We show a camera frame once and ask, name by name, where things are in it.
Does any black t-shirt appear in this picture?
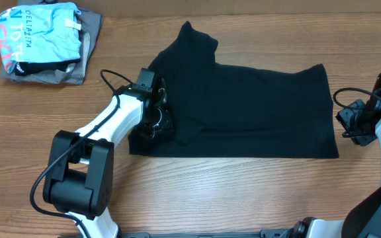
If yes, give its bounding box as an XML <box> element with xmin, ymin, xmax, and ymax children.
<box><xmin>128</xmin><ymin>22</ymin><xmax>339</xmax><ymax>159</ymax></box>

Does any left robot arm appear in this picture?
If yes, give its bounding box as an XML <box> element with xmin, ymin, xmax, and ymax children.
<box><xmin>37</xmin><ymin>68</ymin><xmax>174</xmax><ymax>237</ymax></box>

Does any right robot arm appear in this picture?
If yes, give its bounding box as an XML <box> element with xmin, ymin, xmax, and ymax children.
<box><xmin>281</xmin><ymin>73</ymin><xmax>381</xmax><ymax>238</ymax></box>

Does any grey folded garment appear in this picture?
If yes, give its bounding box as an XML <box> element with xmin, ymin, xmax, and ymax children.
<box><xmin>0</xmin><ymin>7</ymin><xmax>103</xmax><ymax>85</ymax></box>

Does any light blue folded t-shirt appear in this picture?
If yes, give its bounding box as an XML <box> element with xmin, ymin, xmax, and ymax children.
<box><xmin>0</xmin><ymin>2</ymin><xmax>81</xmax><ymax>73</ymax></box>

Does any black folded garment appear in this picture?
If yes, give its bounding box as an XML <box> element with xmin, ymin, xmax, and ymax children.
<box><xmin>14</xmin><ymin>59</ymin><xmax>81</xmax><ymax>77</ymax></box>

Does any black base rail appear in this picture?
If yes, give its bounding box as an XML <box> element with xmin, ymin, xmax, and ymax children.
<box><xmin>120</xmin><ymin>228</ymin><xmax>292</xmax><ymax>238</ymax></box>

